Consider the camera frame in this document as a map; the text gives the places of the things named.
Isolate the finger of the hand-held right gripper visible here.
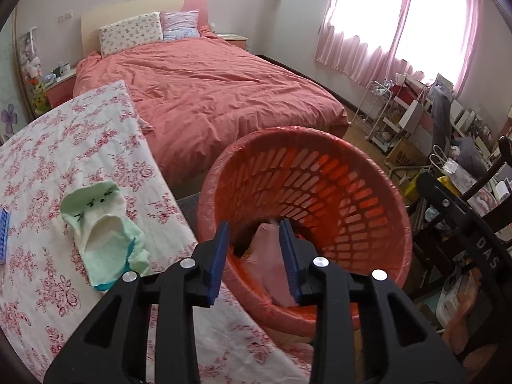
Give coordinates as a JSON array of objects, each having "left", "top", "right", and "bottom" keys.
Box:
[{"left": 416, "top": 173, "right": 512, "bottom": 289}]

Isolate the pale green sock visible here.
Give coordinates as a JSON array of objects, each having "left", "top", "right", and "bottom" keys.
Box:
[{"left": 60, "top": 180, "right": 152, "bottom": 292}]

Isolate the pink nightstand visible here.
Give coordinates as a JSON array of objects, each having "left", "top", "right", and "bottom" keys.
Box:
[
  {"left": 216, "top": 33, "right": 249, "bottom": 51},
  {"left": 43, "top": 68, "right": 77, "bottom": 108}
]

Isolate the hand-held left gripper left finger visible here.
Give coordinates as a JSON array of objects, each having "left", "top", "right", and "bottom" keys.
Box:
[{"left": 43, "top": 221, "right": 230, "bottom": 384}]

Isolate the red plastic basket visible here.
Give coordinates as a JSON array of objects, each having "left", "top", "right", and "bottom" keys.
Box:
[{"left": 197, "top": 126, "right": 412, "bottom": 339}]

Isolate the bed with salmon duvet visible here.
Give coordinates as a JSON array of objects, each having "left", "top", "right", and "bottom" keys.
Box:
[{"left": 74, "top": 34, "right": 349, "bottom": 187}]

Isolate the white wire trolley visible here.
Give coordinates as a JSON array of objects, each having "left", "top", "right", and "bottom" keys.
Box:
[{"left": 354, "top": 80, "right": 401, "bottom": 145}]

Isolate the clear tube of plush toys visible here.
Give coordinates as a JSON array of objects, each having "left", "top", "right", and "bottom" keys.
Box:
[{"left": 18, "top": 26, "right": 49, "bottom": 115}]

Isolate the pink curtain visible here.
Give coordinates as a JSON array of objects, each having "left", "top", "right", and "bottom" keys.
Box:
[{"left": 314, "top": 0, "right": 484, "bottom": 97}]

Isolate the beige and pink headboard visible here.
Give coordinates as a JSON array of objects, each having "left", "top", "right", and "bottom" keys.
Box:
[{"left": 81, "top": 0, "right": 211, "bottom": 59}]

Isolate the brown cardboard box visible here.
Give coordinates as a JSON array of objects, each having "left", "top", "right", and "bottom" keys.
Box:
[{"left": 386, "top": 138, "right": 428, "bottom": 177}]

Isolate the floral pillow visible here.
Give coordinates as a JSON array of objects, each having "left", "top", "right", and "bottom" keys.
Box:
[{"left": 98, "top": 12, "right": 164, "bottom": 57}]

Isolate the pink striped pillow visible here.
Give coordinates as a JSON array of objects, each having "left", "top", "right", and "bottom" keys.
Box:
[{"left": 160, "top": 9, "right": 201, "bottom": 41}]

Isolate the dark wooden chair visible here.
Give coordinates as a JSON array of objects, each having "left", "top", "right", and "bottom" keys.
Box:
[{"left": 412, "top": 136, "right": 512, "bottom": 369}]

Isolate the grey garment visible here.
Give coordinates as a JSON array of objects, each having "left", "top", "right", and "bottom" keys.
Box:
[{"left": 430, "top": 88, "right": 454, "bottom": 145}]

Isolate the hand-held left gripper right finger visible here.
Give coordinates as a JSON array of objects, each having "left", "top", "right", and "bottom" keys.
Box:
[{"left": 279, "top": 218, "right": 468, "bottom": 384}]

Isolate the flower print wardrobe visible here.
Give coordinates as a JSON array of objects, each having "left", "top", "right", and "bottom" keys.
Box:
[{"left": 0, "top": 28, "right": 36, "bottom": 145}]

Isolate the pink cloth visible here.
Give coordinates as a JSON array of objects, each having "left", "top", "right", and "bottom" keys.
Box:
[{"left": 242, "top": 222, "right": 299, "bottom": 308}]

